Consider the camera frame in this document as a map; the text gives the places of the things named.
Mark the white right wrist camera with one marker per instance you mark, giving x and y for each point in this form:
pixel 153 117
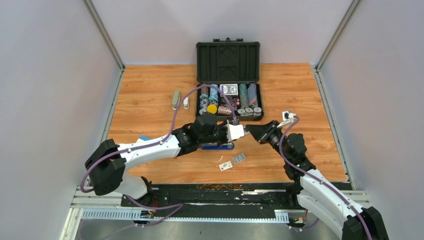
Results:
pixel 288 118

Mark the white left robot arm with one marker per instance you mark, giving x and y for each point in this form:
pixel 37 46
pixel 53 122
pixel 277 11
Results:
pixel 108 165

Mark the blue stapler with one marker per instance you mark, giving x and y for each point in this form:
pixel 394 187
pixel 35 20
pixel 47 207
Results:
pixel 216 146

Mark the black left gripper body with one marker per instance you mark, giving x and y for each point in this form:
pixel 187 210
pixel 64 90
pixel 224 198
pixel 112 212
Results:
pixel 220 135

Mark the black poker chip case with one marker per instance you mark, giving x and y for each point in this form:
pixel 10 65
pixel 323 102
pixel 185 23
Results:
pixel 229 62

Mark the yellow poker chip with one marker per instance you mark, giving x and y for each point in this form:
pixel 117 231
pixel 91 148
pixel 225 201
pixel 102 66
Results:
pixel 212 108

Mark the grey-green stapler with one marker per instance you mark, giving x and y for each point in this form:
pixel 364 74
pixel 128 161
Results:
pixel 175 99

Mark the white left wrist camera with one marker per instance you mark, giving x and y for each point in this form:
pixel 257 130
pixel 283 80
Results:
pixel 235 132

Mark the blue playing card deck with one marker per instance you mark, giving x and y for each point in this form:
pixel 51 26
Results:
pixel 229 89

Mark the white and blue staple box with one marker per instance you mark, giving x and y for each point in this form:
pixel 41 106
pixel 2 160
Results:
pixel 142 138

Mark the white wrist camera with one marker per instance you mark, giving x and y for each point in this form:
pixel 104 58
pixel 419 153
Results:
pixel 288 118
pixel 235 132

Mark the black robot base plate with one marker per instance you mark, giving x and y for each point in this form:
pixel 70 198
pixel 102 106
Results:
pixel 222 201

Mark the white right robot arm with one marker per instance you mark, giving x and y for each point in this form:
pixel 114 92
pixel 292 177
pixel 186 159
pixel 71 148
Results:
pixel 348 219

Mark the small white stapler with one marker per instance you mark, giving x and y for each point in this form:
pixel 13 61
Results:
pixel 186 103

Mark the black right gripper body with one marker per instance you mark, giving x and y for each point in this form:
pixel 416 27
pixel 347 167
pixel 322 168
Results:
pixel 272 137

